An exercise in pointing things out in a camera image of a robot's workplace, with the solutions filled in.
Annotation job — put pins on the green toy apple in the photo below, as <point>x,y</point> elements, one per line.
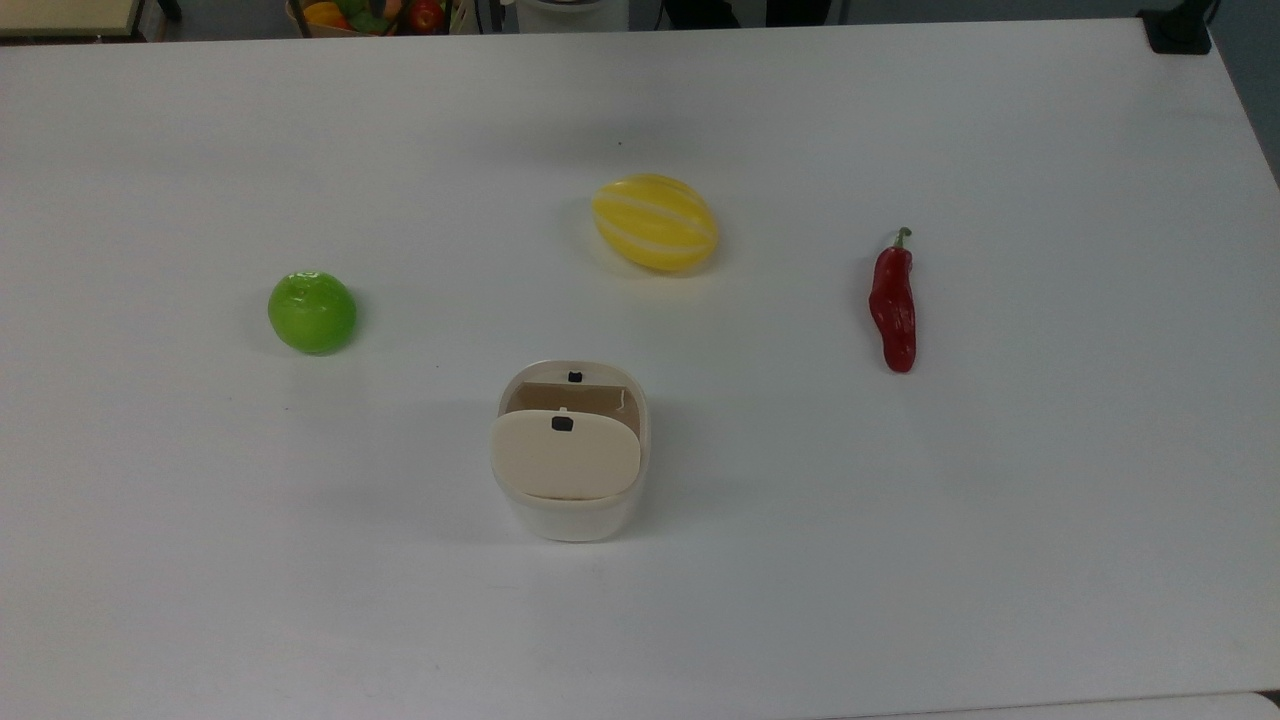
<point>312,312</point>

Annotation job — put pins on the cream plastic garbage bin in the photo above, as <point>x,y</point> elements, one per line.
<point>575,515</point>

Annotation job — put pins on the light wooden side table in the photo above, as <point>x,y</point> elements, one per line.
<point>70,15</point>

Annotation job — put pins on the basket of toy fruit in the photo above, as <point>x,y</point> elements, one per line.
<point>375,15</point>

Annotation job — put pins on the yellow striped toy melon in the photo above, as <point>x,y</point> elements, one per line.
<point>655,222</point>

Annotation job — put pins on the cream garbage bin lid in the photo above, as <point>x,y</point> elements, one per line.
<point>565,460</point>

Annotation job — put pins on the red toy chili pepper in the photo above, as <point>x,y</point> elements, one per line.
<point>893,305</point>

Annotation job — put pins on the black clamp base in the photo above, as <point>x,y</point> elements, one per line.
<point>1178,30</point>

